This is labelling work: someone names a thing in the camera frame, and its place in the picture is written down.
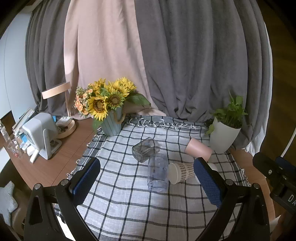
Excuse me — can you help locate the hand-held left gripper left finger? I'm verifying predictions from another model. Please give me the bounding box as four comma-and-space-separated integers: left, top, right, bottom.
23, 157, 101, 241

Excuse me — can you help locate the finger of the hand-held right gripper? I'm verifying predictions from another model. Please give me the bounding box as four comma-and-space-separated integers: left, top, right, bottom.
275, 157, 296, 173
253, 152, 282, 179

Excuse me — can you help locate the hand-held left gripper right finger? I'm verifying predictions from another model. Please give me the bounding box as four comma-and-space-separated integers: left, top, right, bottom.
193, 157, 271, 241

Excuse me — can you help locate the checked paper cup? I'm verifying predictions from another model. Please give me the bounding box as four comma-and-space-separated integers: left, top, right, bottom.
168, 162, 196, 184

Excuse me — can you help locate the pink cup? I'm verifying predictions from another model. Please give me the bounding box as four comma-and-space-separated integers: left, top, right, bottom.
185, 138, 213, 161

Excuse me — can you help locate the dark grey glass cup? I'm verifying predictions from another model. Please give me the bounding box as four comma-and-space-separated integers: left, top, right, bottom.
132, 137, 160, 162

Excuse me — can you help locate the checked tablecloth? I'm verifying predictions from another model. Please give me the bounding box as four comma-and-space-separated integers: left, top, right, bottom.
54, 115, 251, 241

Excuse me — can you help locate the white plant pot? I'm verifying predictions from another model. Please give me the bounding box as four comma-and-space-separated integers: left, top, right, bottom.
209, 117, 241, 154

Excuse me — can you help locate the white remote control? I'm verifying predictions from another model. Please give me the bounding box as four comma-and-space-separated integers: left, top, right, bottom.
29, 149, 40, 164

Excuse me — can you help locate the grey-blue ribbed vase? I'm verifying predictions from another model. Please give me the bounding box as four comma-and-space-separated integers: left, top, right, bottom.
99, 107, 126, 136

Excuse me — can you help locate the green potted plant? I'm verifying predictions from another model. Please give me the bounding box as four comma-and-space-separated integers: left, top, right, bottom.
205, 90, 249, 135

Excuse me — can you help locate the white projector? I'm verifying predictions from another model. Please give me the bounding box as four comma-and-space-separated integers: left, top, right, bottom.
22, 113, 62, 160

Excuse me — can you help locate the clear plastic box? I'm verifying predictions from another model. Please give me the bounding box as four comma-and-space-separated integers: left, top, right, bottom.
8, 137, 24, 159

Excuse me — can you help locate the striped star cushion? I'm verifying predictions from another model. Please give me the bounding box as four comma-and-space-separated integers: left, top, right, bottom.
0, 181, 18, 226

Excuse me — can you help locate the sunflower bouquet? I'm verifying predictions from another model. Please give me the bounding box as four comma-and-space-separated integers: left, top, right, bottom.
74, 77, 152, 121

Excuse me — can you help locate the row of books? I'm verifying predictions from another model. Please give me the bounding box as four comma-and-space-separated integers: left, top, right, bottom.
11, 108, 36, 139

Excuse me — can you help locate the clear plastic bottle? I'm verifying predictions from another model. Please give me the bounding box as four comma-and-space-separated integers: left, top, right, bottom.
0, 120, 12, 149

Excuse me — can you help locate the wooden desk lamp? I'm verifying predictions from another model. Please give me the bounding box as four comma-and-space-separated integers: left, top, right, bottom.
42, 82, 77, 139

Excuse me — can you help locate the grey curtain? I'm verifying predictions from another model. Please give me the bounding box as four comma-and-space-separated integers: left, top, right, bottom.
25, 0, 271, 150

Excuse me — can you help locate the pink curtain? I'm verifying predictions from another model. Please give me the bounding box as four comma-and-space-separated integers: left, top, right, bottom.
63, 0, 167, 121

